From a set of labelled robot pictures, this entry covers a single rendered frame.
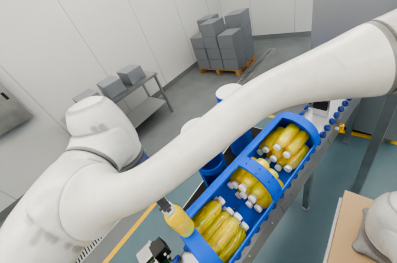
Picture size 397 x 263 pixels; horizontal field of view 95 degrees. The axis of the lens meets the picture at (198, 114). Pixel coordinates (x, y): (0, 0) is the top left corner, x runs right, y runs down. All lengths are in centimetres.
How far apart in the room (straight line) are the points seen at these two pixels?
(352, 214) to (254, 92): 84
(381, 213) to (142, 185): 70
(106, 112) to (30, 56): 339
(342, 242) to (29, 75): 382
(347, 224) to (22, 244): 97
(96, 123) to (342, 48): 39
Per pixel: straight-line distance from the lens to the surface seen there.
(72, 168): 33
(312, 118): 163
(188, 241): 86
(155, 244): 119
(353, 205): 106
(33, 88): 376
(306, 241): 212
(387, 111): 167
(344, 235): 99
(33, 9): 382
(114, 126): 39
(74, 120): 39
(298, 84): 28
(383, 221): 80
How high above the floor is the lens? 200
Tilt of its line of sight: 35 degrees down
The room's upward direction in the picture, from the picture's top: 21 degrees counter-clockwise
